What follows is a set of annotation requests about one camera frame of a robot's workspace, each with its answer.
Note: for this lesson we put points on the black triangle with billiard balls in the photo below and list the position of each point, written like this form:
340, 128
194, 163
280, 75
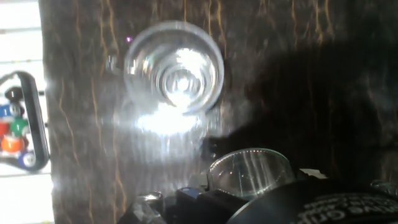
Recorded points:
34, 124

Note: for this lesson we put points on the dark marble pattern mat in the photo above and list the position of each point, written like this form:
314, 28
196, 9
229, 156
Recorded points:
311, 93

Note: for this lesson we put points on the clear plastic cup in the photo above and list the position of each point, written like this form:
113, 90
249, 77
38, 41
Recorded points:
174, 68

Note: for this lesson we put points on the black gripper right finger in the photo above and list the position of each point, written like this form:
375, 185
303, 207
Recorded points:
326, 205

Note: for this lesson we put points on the small clear glass jar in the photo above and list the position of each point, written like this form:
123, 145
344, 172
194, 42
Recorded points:
248, 174

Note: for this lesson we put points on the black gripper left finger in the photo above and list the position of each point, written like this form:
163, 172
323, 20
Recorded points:
205, 208

